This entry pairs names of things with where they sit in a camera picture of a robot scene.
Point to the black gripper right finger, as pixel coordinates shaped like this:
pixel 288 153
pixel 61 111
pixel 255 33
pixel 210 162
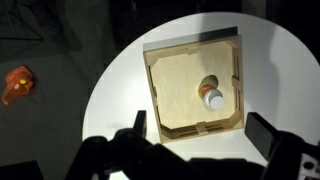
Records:
pixel 261 134

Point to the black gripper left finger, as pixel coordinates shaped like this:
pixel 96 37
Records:
pixel 140 124

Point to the white pill bottle orange label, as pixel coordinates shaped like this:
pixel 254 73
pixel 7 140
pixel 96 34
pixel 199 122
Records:
pixel 203 89

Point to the white bottle lid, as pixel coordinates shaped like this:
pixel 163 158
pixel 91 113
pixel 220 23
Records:
pixel 214 99

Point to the white round table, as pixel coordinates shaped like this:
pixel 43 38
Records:
pixel 280 82

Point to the wooden tray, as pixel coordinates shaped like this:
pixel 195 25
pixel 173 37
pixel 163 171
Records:
pixel 177 67

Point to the orange plastic toy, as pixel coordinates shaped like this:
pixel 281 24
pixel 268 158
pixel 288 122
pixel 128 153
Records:
pixel 18 82

